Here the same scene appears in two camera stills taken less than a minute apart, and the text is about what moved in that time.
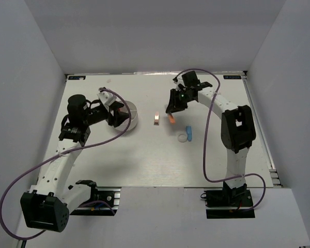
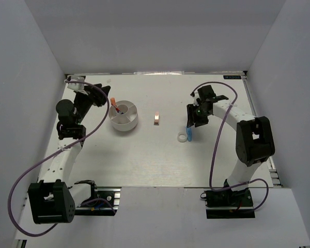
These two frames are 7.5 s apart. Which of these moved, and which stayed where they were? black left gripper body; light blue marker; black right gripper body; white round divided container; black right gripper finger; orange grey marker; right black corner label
Moved: black left gripper body; black right gripper body; black right gripper finger; orange grey marker
Stayed: light blue marker; white round divided container; right black corner label
